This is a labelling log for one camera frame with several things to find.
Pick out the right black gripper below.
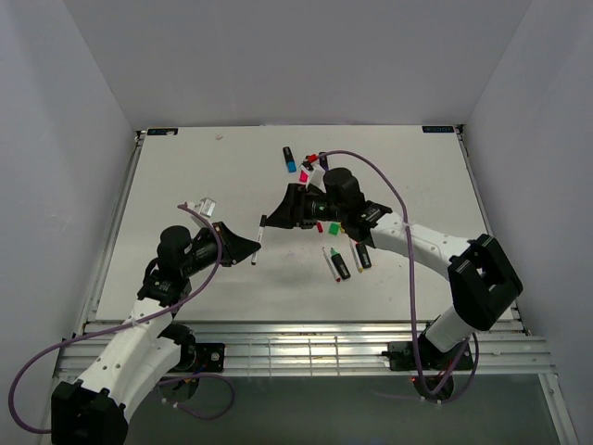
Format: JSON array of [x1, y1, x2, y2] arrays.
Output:
[[265, 184, 346, 230]]

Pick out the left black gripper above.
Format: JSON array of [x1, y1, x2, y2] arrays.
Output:
[[182, 221, 261, 277]]

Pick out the orange black highlighter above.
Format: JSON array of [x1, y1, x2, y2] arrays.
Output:
[[356, 243, 372, 270]]

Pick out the green cap black highlighter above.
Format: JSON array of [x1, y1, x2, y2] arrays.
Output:
[[330, 248, 351, 281]]

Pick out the yellow cap white marker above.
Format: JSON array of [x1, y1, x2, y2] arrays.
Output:
[[348, 239, 364, 273]]

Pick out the red cap white marker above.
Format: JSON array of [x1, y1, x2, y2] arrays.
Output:
[[322, 247, 341, 283]]

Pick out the black cap white marker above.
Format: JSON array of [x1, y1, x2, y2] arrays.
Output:
[[250, 214, 267, 266]]

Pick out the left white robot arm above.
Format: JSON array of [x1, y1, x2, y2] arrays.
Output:
[[51, 222, 260, 444]]

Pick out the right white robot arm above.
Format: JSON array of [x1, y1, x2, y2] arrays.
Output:
[[267, 168, 524, 369]]

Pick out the blue cap black highlighter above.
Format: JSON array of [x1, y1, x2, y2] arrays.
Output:
[[282, 146, 297, 173]]

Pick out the right blue corner label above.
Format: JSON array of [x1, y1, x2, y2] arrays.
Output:
[[422, 125, 455, 134]]

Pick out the blue corner label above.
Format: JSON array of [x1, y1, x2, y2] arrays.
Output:
[[146, 128, 179, 136], [422, 125, 455, 134]]

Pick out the left blue corner label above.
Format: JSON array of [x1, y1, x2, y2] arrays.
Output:
[[146, 128, 179, 136]]

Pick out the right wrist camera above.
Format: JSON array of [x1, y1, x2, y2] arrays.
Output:
[[298, 154, 325, 188]]

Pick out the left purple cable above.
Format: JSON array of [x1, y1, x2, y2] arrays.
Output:
[[7, 203, 236, 435]]

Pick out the purple cable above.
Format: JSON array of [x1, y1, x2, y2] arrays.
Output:
[[7, 203, 236, 435], [308, 149, 479, 404]]

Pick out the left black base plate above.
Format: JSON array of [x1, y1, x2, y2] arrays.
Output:
[[169, 343, 226, 374]]

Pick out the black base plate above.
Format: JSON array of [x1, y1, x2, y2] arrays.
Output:
[[381, 341, 473, 371], [169, 343, 226, 374]]

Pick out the aluminium frame rail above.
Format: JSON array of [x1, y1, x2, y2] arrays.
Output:
[[53, 322, 557, 379]]

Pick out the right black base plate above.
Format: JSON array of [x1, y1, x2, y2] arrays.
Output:
[[381, 341, 473, 371]]

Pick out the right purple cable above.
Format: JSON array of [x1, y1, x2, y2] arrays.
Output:
[[308, 149, 479, 404]]

